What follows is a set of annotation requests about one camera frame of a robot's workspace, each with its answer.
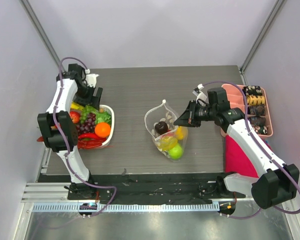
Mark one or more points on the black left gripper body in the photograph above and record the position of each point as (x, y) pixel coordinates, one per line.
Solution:
(84, 95)

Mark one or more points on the yellow black rolled sock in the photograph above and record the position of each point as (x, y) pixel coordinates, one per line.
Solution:
(255, 100)

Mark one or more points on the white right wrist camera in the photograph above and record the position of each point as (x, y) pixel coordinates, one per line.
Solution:
(198, 92)

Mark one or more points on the floral dark rolled sock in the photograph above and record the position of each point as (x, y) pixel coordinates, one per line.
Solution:
(260, 129)

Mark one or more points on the white fruit basket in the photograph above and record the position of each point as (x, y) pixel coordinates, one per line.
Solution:
(94, 126)

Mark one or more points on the green apple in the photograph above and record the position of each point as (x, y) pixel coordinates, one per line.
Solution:
(176, 152)

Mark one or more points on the clear dotted zip bag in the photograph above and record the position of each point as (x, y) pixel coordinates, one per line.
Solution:
(163, 112)

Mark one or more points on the orange fruit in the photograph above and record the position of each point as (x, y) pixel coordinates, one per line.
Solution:
(102, 130)

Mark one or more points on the yellow lemon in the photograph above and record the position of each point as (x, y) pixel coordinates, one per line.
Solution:
(181, 133)

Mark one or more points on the black white rolled sock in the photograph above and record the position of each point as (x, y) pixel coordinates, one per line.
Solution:
(252, 90)

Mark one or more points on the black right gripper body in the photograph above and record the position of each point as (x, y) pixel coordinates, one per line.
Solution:
(192, 115)

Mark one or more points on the yellow star fruit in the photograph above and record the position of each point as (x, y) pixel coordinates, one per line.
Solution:
(167, 143)

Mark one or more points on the magenta red cloth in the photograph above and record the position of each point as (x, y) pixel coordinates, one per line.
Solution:
(237, 161)

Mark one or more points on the pink compartment organizer tray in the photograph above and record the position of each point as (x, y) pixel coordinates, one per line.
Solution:
(236, 98)

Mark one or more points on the dark grey rolled sock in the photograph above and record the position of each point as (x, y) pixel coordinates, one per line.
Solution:
(257, 120)

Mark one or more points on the purple grape bunch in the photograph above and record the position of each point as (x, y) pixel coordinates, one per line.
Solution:
(86, 124)

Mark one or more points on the white slotted cable duct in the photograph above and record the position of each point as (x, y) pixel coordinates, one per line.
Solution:
(85, 207)

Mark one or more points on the green lettuce leaf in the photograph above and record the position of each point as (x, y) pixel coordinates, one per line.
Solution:
(99, 117)

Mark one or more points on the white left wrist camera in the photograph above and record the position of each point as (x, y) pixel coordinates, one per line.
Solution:
(91, 80)

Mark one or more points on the red chili peppers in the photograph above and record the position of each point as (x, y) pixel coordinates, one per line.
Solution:
(84, 141)

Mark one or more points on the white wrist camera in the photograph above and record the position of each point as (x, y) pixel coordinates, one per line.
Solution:
(198, 92)
(91, 80)

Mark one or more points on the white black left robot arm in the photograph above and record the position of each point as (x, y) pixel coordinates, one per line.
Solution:
(57, 117)

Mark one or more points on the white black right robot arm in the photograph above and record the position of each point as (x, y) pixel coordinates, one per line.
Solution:
(276, 183)

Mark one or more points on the yellow bananas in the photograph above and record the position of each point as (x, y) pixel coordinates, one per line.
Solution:
(77, 106)

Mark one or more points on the brown dark rolled sock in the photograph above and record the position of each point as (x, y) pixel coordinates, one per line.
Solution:
(256, 110)

